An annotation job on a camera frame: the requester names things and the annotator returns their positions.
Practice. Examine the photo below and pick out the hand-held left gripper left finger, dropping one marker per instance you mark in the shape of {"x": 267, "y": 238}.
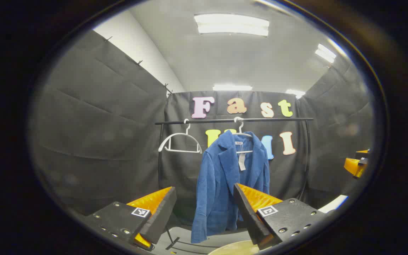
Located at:
{"x": 161, "y": 216}

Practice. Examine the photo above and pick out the large rectangular ceiling light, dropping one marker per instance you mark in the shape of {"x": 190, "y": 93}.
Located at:
{"x": 232, "y": 24}

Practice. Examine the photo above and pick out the beige round laundry hamper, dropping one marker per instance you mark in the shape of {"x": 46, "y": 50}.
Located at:
{"x": 236, "y": 248}

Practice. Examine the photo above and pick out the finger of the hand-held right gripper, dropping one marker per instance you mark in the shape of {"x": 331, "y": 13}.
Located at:
{"x": 353, "y": 166}

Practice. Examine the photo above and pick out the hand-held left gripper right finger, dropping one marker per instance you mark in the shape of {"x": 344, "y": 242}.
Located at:
{"x": 248, "y": 216}

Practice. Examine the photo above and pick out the black metal clothes rack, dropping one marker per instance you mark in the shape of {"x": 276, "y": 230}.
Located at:
{"x": 278, "y": 120}

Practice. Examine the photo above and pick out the white plastic hanger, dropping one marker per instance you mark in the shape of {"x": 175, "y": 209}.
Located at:
{"x": 240, "y": 124}
{"x": 188, "y": 129}

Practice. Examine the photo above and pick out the black backdrop cloth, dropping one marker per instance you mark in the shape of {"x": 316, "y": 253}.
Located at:
{"x": 101, "y": 124}

